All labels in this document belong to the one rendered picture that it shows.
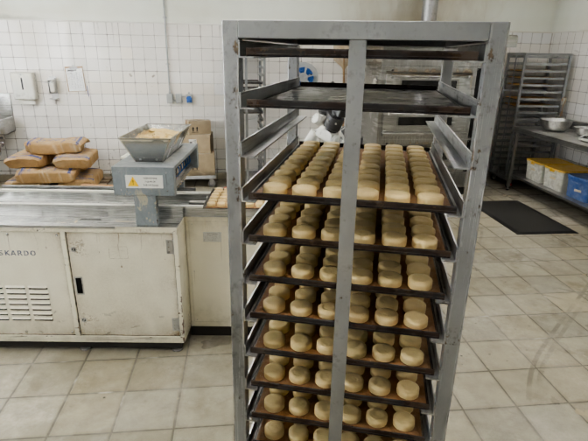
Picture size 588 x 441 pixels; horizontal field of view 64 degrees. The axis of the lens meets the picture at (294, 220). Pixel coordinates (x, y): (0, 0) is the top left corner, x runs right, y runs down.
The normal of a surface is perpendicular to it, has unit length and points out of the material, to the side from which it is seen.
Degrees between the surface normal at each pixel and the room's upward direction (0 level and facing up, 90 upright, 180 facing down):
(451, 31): 90
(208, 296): 90
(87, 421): 0
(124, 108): 90
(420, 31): 90
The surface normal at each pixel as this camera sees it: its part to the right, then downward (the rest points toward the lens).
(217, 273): 0.00, 0.33
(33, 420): 0.02, -0.94
